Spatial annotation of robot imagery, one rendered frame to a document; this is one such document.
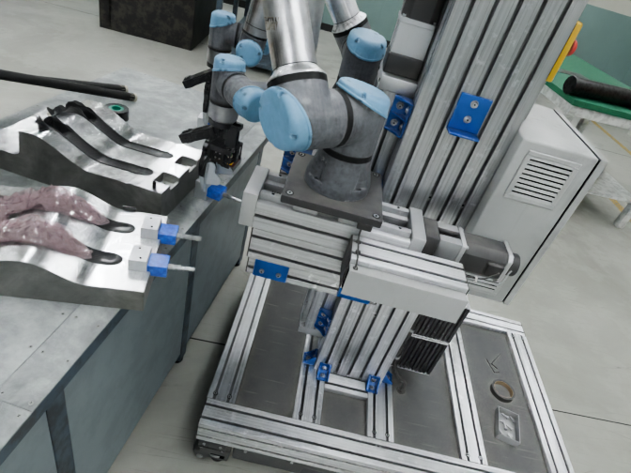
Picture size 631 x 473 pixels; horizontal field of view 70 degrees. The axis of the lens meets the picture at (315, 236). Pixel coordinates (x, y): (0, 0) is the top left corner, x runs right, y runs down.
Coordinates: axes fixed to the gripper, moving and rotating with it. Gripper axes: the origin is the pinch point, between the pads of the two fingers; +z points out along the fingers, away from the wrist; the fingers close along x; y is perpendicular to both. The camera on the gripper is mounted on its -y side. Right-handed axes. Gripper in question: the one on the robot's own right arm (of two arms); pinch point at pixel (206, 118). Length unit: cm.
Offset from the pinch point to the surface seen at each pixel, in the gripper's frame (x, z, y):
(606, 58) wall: 586, 16, 500
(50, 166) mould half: -52, -1, -28
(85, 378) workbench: -92, 24, -4
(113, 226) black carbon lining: -69, 0, -6
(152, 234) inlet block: -71, -2, 3
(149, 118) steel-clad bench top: -0.6, 4.7, -18.9
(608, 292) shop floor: 66, 85, 256
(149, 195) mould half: -57, -3, -2
